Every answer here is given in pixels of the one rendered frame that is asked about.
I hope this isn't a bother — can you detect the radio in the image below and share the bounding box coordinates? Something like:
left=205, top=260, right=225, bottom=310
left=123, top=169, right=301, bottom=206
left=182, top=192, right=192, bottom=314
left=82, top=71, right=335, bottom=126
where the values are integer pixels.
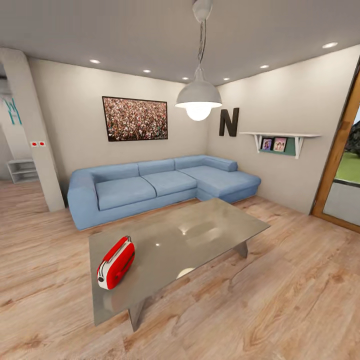
left=97, top=236, right=135, bottom=290

